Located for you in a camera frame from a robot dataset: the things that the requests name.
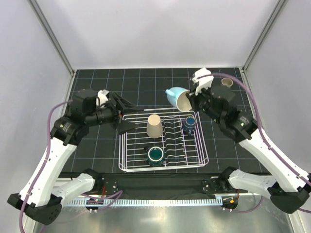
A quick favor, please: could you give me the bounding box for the perforated metal cable duct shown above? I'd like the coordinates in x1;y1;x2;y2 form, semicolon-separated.
65;196;223;208

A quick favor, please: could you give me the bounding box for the blue mug cream inside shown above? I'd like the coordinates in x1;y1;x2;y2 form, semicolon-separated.
165;87;192;112

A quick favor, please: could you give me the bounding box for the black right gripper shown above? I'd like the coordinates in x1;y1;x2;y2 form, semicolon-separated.
186;82;223;125

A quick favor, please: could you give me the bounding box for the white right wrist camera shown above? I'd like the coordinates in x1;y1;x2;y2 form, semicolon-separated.
190;67;214;96

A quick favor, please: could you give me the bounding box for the aluminium frame post left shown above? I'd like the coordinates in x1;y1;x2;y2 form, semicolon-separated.
27;0;74;75

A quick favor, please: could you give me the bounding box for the aluminium frame post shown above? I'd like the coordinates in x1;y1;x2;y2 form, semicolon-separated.
27;0;74;75
242;0;288;73

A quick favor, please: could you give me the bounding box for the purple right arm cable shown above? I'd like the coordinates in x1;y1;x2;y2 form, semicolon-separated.
198;72;311;214

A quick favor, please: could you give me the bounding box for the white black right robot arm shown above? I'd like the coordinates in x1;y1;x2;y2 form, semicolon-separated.
186;85;311;214

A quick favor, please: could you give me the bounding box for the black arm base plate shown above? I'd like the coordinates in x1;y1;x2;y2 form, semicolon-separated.
82;173;244;199

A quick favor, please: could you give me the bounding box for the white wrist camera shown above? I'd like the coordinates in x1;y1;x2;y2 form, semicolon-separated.
96;89;109;108
190;67;214;96

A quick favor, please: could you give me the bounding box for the small speckled blue cup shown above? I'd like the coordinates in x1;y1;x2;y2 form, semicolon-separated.
182;116;196;136

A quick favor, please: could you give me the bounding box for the small beige mug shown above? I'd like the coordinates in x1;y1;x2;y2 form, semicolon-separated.
221;78;233;88

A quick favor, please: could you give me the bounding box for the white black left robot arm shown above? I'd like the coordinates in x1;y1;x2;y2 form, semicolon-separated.
7;89;142;225

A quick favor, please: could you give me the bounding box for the aluminium frame post right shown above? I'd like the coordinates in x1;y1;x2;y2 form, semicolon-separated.
242;0;288;73

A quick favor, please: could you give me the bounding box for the black grid mat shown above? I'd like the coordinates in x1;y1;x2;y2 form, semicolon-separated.
63;68;267;173

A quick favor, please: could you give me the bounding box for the white wire dish rack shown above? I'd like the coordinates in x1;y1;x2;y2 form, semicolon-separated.
119;108;209;172

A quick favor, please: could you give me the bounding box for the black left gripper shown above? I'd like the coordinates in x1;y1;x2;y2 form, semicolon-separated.
86;92;143;134

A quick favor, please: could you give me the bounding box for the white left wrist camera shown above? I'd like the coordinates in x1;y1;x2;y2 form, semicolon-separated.
96;89;109;108

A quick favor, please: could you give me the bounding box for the dark green mug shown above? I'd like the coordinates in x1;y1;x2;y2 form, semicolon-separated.
144;146;165;167

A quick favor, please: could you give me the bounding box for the beige paper cup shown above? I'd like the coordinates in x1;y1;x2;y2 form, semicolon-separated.
146;114;163;139

